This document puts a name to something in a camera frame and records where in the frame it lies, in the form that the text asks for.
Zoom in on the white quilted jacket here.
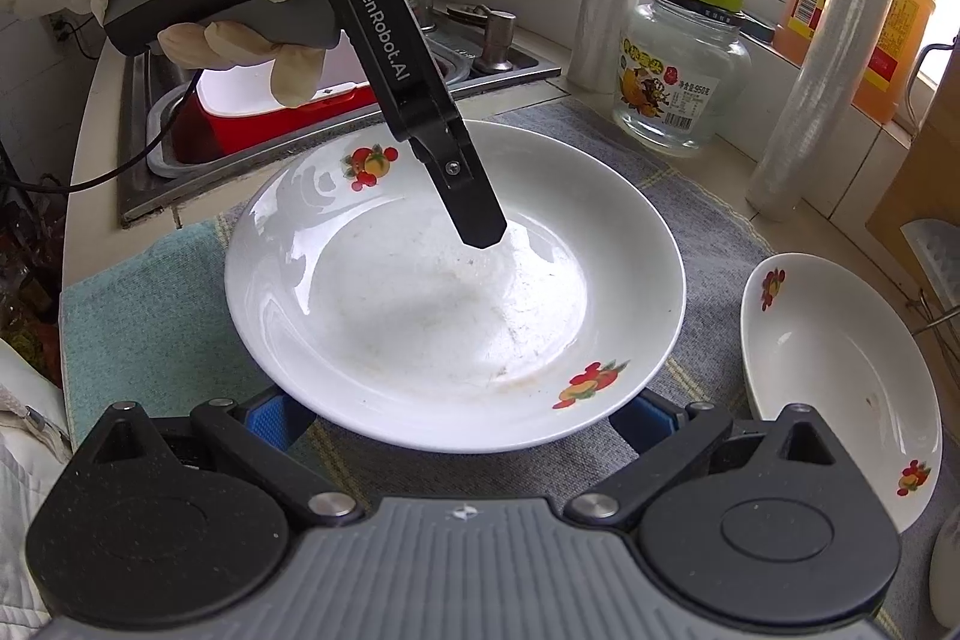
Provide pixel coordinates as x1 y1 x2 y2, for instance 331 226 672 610
0 340 76 640

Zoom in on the black cable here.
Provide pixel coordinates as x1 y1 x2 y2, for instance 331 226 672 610
0 70 203 193

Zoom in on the white fruit print plate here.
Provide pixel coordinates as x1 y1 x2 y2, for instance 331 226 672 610
223 119 687 455
740 251 944 534

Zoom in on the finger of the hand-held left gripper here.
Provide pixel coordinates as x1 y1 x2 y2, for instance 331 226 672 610
409 115 509 251

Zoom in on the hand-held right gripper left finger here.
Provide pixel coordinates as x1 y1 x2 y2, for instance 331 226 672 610
90 387 365 528

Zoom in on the steel sink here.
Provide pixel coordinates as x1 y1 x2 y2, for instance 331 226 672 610
116 0 563 229

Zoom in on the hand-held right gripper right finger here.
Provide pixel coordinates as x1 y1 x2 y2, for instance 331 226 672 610
562 391 838 528

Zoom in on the red plastic basin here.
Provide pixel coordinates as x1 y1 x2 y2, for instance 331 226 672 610
176 74 380 165

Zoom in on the steel soap dispenser pump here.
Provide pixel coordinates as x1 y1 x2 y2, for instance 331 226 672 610
480 10 518 73

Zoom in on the steel kitchen knife black handle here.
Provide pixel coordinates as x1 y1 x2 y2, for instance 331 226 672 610
900 218 960 305

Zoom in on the white plastic colander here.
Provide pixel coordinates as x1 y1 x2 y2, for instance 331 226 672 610
196 40 376 120

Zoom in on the bamboo cutting board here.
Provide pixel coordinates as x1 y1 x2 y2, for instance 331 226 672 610
865 36 960 311

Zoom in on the glass jar yellow green lid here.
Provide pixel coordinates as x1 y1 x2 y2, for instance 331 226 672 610
613 0 752 159

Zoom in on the grey blue checked cloth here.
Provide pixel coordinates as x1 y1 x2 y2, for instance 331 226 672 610
58 98 947 640

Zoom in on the cling film roll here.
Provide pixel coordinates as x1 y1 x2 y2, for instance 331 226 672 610
746 0 932 223

